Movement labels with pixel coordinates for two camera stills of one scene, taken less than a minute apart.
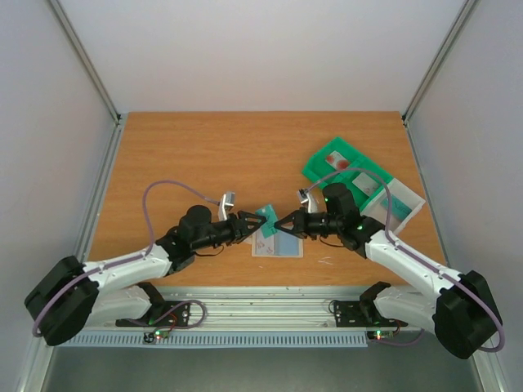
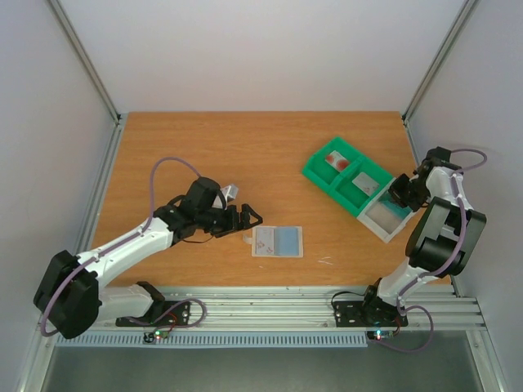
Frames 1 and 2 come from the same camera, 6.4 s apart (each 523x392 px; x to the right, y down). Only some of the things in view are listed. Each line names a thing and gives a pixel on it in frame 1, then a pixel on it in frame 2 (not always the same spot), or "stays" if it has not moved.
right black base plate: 362,314 stays
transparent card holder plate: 279,244 stays
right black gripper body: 301,224 to 403,193
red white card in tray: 337,161 stays
